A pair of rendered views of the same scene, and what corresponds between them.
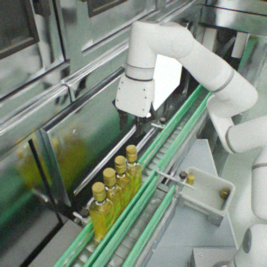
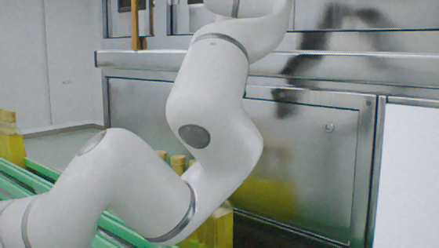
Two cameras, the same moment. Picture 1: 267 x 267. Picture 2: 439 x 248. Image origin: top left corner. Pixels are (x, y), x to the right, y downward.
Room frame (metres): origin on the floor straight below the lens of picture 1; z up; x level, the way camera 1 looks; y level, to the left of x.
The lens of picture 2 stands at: (0.73, -0.76, 1.40)
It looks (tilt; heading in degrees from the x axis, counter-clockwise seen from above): 11 degrees down; 100
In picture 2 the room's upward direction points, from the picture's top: straight up
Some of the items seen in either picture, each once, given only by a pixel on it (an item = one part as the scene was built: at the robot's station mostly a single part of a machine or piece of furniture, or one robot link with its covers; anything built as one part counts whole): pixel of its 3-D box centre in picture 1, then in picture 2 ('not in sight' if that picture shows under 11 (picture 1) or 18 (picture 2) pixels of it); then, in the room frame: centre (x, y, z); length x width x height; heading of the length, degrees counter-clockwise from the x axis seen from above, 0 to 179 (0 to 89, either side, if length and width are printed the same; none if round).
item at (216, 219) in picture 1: (197, 192); not in sight; (0.67, -0.28, 0.79); 0.27 x 0.17 x 0.08; 58
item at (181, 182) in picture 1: (175, 181); not in sight; (0.61, -0.16, 0.95); 0.17 x 0.03 x 0.12; 58
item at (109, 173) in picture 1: (109, 176); (178, 165); (0.48, 0.07, 1.14); 0.04 x 0.04 x 0.04
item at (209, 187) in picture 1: (203, 193); not in sight; (0.66, -0.30, 0.80); 0.22 x 0.17 x 0.09; 58
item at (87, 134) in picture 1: (136, 98); (363, 181); (0.87, -0.01, 1.15); 0.90 x 0.03 x 0.34; 148
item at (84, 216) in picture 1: (82, 219); not in sight; (0.45, 0.17, 0.94); 0.07 x 0.04 x 0.13; 58
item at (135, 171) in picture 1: (132, 182); (215, 244); (0.57, 0.01, 0.99); 0.06 x 0.06 x 0.21; 58
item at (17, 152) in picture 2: not in sight; (14, 145); (-0.36, 0.58, 1.02); 0.06 x 0.06 x 0.28; 58
